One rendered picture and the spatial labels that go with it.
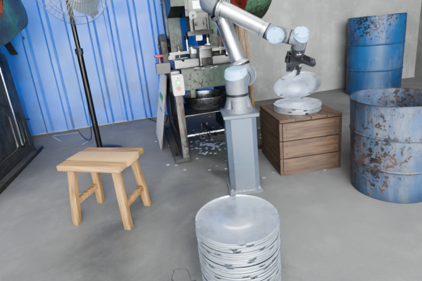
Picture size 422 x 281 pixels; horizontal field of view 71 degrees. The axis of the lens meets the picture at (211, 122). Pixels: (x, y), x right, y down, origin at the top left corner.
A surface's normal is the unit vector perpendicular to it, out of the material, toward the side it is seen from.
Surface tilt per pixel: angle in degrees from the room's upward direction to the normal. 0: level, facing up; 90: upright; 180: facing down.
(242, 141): 90
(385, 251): 0
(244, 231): 0
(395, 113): 92
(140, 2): 90
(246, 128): 90
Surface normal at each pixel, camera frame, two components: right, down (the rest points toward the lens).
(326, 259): -0.10, -0.95
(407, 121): -0.29, 0.33
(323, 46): 0.25, 0.25
